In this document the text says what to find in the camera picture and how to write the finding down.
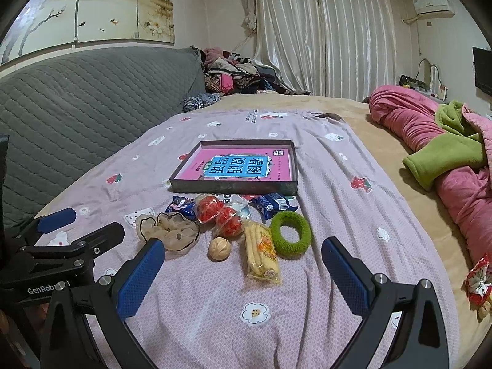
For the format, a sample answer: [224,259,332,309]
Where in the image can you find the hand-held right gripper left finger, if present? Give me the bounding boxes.
[40,237,167,369]

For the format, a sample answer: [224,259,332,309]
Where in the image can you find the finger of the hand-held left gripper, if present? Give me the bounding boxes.
[68,222,126,259]
[15,207,77,247]

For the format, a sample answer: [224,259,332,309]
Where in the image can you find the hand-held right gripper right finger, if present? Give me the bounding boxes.
[320,237,450,369]

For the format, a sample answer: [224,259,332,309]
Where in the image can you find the beige hair scrunchie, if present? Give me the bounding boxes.
[135,212,200,255]

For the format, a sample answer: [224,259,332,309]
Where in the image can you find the green fuzzy hair ring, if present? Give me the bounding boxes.
[270,211,313,258]

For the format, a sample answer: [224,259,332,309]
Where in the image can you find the blue pink cookie packet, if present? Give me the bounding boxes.
[165,195,197,220]

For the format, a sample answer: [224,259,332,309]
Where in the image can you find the walnut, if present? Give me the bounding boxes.
[208,237,232,262]

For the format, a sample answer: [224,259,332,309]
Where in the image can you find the yellow snack packet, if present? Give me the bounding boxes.
[244,221,282,286]

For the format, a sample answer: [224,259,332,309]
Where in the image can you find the red candy bag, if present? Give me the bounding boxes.
[194,195,226,224]
[212,204,250,239]

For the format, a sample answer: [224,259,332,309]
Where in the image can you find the blue white cookie packet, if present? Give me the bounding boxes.
[249,192,299,220]

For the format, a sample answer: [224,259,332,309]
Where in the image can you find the grey shallow cardboard box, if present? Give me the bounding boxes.
[169,139,300,197]

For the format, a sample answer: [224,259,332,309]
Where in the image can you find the purple printed blanket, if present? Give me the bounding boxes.
[33,109,460,369]

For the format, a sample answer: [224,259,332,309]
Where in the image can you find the grey quilted sofa cover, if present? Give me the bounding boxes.
[0,46,207,231]

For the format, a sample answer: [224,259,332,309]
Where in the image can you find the tan bed sheet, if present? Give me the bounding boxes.
[184,94,492,369]

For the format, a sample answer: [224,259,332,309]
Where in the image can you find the red white stuffed toy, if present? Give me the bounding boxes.
[466,254,492,320]

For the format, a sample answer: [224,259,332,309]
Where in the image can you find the pink blue book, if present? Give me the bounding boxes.
[181,147,295,184]

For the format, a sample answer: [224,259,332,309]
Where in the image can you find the green fleece blanket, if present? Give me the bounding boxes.
[402,101,487,192]

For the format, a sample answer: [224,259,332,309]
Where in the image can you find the blue patterned cloth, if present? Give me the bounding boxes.
[181,93,223,113]

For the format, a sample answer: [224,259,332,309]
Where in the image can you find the pink fleece blanket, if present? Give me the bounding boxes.
[369,85,492,274]

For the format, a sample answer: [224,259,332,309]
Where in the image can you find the pink floral quilt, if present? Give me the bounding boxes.
[461,104,492,170]

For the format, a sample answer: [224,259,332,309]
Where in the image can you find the dark bag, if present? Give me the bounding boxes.
[399,74,427,89]

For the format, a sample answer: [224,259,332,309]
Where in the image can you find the pile of clothes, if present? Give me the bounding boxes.
[198,47,309,97]

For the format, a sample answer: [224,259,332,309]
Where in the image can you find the table mirror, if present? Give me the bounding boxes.
[417,58,439,93]

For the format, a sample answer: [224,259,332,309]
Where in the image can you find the white curtains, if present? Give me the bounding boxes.
[238,0,397,103]

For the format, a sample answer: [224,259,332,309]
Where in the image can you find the black television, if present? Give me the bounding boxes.
[472,46,492,97]

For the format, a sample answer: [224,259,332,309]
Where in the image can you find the white air conditioner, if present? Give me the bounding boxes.
[413,0,454,18]

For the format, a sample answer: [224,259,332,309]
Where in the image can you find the floral wall poster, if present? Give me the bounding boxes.
[0,0,176,66]

